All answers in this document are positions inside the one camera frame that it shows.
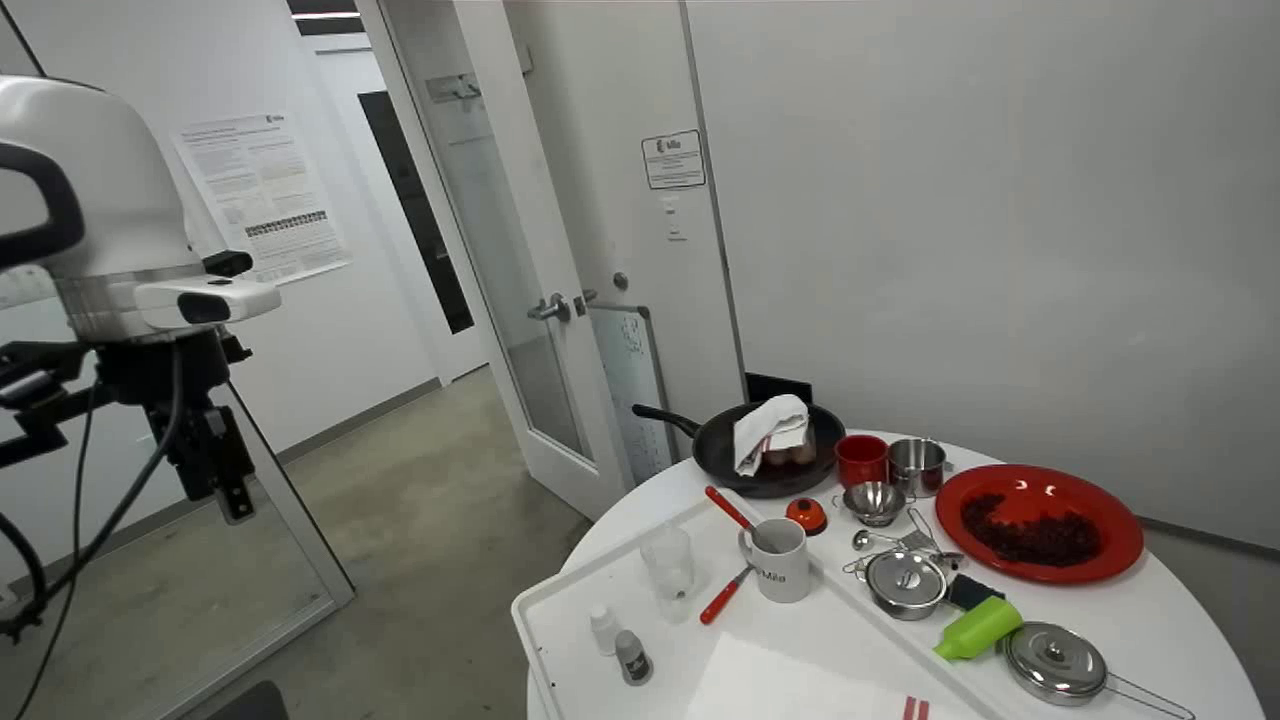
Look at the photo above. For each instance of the black camera tripod stand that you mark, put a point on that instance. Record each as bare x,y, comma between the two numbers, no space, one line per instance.
169,382

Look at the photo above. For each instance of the clear plastic jar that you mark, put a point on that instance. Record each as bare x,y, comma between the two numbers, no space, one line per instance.
670,565

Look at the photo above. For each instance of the small orange lid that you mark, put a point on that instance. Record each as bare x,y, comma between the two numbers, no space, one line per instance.
811,514

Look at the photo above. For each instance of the small steel bowl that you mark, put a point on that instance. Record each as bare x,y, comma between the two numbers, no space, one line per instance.
873,500

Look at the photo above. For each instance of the red plate with beans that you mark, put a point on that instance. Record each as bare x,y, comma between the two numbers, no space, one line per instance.
1039,526

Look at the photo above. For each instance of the white plastic tray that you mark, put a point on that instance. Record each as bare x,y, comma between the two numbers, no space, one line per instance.
828,624

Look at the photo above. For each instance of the grey top salt cellar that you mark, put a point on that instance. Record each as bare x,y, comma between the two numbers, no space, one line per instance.
632,659

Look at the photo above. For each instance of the white red striped towel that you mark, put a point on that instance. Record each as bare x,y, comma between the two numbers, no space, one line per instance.
748,683

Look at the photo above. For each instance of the paper notice on wall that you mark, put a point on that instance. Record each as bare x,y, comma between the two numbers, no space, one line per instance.
264,197

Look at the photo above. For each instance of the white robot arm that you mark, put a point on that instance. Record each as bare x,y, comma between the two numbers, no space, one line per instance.
93,201

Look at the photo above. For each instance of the steel cup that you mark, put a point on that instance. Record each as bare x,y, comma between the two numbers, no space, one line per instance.
917,464

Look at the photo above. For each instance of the white cloth in pan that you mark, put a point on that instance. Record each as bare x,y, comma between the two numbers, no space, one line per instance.
772,424

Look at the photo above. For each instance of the white top shaker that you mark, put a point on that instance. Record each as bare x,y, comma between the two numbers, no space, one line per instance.
607,628

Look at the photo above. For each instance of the red cup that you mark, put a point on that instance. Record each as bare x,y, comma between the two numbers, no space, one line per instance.
860,457

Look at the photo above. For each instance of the small wall label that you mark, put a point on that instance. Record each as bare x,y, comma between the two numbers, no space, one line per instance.
674,160

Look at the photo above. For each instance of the white glass door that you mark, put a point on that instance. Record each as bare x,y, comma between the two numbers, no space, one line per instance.
469,121

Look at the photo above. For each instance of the steel pot with lid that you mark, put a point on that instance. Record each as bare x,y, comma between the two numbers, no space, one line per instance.
904,584

